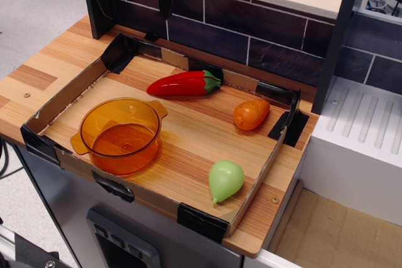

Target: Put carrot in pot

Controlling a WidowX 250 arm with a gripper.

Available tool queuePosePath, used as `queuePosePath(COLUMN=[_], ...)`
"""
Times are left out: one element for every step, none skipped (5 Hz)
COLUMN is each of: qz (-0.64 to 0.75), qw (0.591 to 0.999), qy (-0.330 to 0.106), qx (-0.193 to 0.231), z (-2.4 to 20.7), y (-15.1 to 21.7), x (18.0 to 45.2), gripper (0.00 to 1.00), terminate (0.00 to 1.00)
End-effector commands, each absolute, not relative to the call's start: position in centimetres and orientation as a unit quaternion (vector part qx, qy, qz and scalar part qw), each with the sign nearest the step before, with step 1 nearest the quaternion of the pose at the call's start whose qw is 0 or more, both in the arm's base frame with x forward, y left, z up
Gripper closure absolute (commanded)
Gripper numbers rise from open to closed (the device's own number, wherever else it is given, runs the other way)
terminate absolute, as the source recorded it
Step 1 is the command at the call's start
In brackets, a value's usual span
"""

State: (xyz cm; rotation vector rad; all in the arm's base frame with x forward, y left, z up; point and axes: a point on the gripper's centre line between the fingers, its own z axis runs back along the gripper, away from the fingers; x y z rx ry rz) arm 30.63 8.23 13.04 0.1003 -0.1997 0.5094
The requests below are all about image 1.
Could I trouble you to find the dark grey vertical post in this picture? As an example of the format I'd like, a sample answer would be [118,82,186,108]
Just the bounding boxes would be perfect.
[311,0,355,115]

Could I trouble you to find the cardboard fence with black tape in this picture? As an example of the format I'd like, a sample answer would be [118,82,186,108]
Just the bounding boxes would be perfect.
[21,34,317,245]

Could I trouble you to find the grey oven control panel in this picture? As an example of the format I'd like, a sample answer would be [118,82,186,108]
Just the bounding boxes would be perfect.
[87,209,161,268]

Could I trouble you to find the white toy sink drainboard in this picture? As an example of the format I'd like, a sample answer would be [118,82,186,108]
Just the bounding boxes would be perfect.
[300,78,401,225]

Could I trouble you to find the red toy chili pepper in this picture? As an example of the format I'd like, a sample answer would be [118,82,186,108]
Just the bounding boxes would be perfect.
[147,70,222,96]

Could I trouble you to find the dark grey left post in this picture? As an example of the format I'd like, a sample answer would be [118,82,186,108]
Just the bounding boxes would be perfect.
[86,0,115,40]

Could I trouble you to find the green toy pear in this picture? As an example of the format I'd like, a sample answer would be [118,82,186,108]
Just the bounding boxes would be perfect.
[209,160,244,205]

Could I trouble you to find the orange toy carrot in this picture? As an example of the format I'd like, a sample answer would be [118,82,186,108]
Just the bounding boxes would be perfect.
[233,100,271,131]

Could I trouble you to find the transparent orange plastic pot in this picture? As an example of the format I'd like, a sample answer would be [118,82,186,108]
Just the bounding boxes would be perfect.
[70,98,168,176]

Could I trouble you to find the black cable on floor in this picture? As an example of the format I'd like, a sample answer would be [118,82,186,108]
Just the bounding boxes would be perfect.
[0,139,24,181]

